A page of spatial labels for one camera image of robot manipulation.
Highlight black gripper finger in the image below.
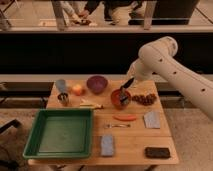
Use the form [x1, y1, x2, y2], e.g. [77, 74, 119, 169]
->
[120, 77, 134, 90]

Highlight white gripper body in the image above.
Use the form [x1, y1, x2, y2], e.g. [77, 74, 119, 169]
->
[126, 59, 149, 87]

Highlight dark dish brush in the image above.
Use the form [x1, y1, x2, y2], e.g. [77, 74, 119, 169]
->
[119, 88, 129, 105]

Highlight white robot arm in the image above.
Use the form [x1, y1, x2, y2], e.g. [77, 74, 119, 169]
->
[126, 36, 213, 120]

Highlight red bowl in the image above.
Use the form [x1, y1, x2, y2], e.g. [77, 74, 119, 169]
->
[111, 89, 131, 110]

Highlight purple bowl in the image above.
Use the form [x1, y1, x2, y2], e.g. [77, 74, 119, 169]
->
[86, 75, 108, 94]

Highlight bunch of dark grapes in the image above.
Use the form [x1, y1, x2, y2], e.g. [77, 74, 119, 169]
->
[132, 93, 157, 106]

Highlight orange carrot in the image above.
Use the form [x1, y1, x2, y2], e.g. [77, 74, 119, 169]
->
[113, 115, 137, 121]

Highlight wooden table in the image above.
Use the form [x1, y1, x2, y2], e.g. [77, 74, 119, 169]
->
[28, 81, 179, 166]

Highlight yellow banana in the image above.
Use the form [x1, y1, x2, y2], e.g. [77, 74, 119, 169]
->
[80, 99, 104, 109]

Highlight grey sponge right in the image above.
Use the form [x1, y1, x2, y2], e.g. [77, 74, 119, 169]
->
[143, 111, 160, 129]

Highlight metal fork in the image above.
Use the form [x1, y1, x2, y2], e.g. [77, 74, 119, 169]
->
[104, 124, 131, 129]

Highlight peach apple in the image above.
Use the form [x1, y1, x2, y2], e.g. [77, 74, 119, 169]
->
[72, 84, 84, 96]

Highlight blue sponge front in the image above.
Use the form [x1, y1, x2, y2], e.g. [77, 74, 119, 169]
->
[101, 134, 115, 157]

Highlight blue cup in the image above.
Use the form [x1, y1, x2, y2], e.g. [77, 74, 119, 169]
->
[55, 79, 67, 93]

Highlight metal cup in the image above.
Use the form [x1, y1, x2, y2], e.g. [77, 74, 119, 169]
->
[57, 93, 69, 106]

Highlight dark brown sponge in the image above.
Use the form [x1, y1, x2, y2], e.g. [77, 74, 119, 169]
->
[145, 147, 170, 159]

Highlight green plastic tray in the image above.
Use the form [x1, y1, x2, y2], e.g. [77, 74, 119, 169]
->
[23, 109, 93, 159]

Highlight black chair left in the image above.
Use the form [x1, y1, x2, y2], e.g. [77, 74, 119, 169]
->
[0, 119, 23, 171]

